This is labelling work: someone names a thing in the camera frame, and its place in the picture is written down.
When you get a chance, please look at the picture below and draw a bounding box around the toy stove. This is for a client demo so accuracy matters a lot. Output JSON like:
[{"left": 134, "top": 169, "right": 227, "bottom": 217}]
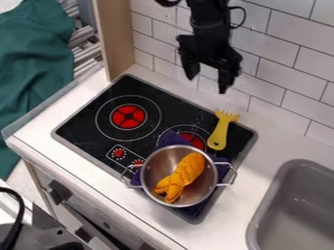
[{"left": 49, "top": 73, "right": 260, "bottom": 226}]

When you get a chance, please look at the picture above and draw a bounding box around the orange toy croissant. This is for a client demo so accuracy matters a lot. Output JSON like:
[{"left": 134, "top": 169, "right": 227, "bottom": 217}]
[{"left": 152, "top": 151, "right": 208, "bottom": 204}]

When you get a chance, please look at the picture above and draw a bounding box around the green cloth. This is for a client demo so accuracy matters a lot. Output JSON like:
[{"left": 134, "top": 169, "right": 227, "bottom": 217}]
[{"left": 0, "top": 0, "right": 77, "bottom": 181}]

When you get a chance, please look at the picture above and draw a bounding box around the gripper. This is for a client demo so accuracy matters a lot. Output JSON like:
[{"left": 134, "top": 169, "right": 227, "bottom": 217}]
[{"left": 175, "top": 21, "right": 244, "bottom": 95}]

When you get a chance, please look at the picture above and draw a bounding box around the silver pot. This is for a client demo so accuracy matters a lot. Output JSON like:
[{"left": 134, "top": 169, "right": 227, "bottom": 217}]
[{"left": 119, "top": 145, "right": 239, "bottom": 209}]

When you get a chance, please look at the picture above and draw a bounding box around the toy sink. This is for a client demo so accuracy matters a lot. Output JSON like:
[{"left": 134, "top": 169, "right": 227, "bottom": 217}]
[{"left": 245, "top": 158, "right": 334, "bottom": 250}]

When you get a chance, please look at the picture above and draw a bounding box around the purple cloth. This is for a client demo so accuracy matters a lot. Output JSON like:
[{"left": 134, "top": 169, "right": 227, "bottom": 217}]
[{"left": 129, "top": 130, "right": 231, "bottom": 209}]

